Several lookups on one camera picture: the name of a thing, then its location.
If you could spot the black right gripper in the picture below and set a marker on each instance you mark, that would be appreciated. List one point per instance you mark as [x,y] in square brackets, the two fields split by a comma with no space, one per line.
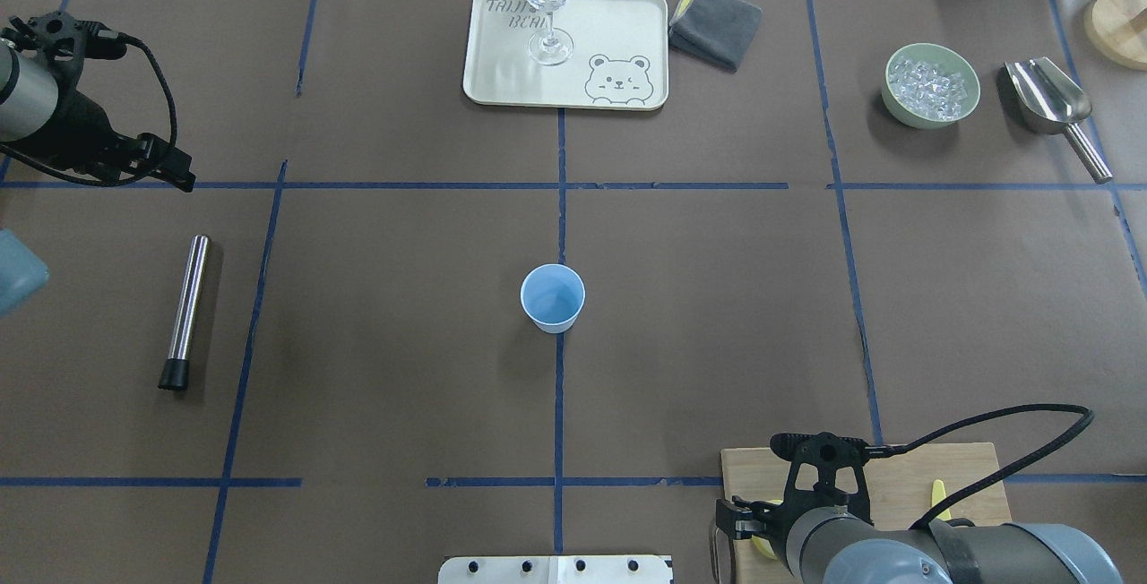
[778,526]

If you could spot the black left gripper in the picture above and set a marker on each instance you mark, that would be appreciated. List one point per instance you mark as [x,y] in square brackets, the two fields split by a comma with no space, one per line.
[82,129]

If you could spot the steel muddler black tip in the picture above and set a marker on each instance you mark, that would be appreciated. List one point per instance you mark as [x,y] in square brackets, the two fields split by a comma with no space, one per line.
[174,375]

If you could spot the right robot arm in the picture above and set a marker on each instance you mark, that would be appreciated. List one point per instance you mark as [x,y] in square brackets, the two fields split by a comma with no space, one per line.
[821,531]

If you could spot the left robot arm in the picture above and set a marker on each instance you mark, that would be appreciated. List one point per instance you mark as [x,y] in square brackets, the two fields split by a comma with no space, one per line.
[49,125]

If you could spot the lemon half on board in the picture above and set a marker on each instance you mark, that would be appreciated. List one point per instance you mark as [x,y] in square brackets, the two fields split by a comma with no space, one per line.
[772,525]

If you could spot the light blue paper cup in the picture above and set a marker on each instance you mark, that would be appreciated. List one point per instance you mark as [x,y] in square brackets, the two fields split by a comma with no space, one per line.
[552,296]

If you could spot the bamboo cutting board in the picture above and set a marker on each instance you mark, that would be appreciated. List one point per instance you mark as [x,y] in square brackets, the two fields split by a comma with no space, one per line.
[901,489]

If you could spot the yellow plastic knife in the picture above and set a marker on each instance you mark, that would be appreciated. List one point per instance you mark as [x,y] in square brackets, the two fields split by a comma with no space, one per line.
[938,494]

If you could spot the green bowl of ice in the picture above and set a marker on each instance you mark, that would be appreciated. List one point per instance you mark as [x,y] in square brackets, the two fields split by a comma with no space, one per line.
[929,86]

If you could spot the grey folded cloth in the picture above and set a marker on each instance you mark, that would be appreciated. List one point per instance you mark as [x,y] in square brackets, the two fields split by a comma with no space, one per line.
[718,32]

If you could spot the cream bear tray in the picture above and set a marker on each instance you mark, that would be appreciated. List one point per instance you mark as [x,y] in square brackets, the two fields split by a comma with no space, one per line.
[619,59]

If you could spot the steel ice scoop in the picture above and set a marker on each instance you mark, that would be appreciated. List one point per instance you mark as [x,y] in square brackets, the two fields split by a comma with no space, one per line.
[1052,103]

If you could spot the round wooden stand base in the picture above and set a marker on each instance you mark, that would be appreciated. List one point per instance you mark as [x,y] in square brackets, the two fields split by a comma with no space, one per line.
[1117,29]

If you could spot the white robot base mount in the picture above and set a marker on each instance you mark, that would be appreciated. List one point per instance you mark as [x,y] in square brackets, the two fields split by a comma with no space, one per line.
[608,568]

